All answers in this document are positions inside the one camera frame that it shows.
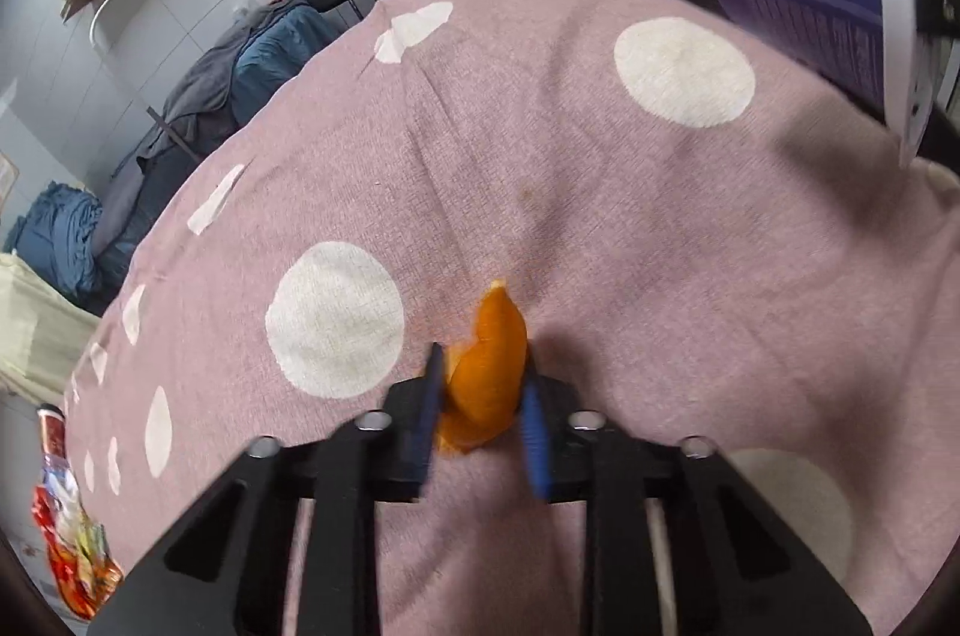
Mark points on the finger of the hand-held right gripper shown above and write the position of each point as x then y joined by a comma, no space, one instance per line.
943,21

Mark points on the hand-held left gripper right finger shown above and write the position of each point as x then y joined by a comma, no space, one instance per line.
536,441

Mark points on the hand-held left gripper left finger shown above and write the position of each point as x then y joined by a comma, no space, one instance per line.
426,415

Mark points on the orange peel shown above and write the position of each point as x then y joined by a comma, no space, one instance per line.
487,373

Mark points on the purple box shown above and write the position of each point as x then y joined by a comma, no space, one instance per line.
795,28

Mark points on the pink polka dot blanket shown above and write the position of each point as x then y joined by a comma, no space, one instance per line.
600,193

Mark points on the red orange snack bag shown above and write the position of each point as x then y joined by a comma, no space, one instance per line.
71,531

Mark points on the metal rod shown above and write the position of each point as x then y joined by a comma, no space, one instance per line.
174,135

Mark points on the gray blanket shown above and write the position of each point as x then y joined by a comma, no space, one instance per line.
202,88

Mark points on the cream cloth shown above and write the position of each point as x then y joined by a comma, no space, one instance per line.
37,328

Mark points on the blue duvet pile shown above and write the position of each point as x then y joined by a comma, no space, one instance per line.
52,238

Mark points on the wall poster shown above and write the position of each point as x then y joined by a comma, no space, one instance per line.
6,175

